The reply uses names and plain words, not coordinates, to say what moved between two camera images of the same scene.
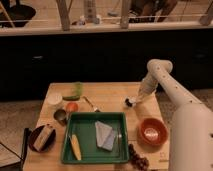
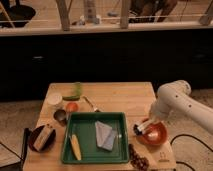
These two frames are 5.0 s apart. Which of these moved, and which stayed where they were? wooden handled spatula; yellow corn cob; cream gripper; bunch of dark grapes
Moved: cream gripper
Stayed: wooden handled spatula; bunch of dark grapes; yellow corn cob
